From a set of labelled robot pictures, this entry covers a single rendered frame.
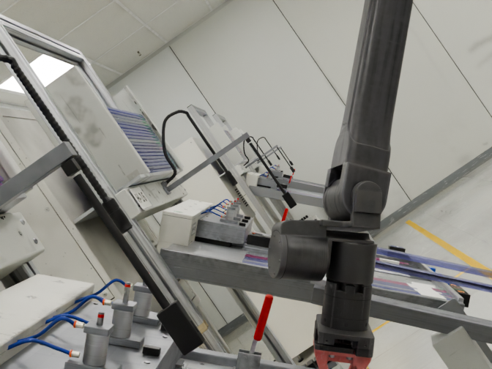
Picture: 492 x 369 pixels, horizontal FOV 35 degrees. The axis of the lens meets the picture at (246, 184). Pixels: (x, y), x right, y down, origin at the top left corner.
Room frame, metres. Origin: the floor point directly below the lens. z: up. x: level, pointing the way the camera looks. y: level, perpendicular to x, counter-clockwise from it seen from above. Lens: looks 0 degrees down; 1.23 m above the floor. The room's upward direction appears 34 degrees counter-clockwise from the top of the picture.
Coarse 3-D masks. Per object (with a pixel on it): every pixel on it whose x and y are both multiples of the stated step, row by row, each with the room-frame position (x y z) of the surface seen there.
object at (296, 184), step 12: (216, 120) 6.77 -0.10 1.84; (240, 132) 7.49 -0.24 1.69; (240, 144) 6.91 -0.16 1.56; (252, 156) 6.90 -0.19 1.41; (252, 168) 6.76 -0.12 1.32; (264, 168) 6.99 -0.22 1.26; (276, 168) 7.39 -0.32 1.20; (288, 180) 6.79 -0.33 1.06; (300, 180) 7.46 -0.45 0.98; (240, 192) 6.82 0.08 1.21; (252, 204) 6.82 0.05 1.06; (276, 204) 6.77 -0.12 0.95; (288, 216) 7.50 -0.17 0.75
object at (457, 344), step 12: (432, 336) 1.35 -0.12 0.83; (444, 336) 1.31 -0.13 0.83; (456, 336) 1.30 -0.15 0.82; (468, 336) 1.30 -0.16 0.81; (444, 348) 1.31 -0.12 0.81; (456, 348) 1.31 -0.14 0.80; (468, 348) 1.30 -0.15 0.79; (480, 348) 1.35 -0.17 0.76; (444, 360) 1.31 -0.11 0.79; (456, 360) 1.31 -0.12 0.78; (468, 360) 1.31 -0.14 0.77; (480, 360) 1.30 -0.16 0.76
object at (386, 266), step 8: (376, 264) 1.33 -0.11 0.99; (384, 264) 1.33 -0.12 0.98; (392, 264) 1.33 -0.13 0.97; (400, 272) 1.32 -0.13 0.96; (408, 272) 1.32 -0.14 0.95; (416, 272) 1.32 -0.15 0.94; (424, 272) 1.32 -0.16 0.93; (432, 272) 1.32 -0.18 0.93; (440, 280) 1.31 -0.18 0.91; (448, 280) 1.31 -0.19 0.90; (456, 280) 1.31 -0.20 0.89; (464, 280) 1.31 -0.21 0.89; (472, 280) 1.31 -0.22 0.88; (472, 288) 1.30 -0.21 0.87; (480, 288) 1.30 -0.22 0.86; (488, 288) 1.30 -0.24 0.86
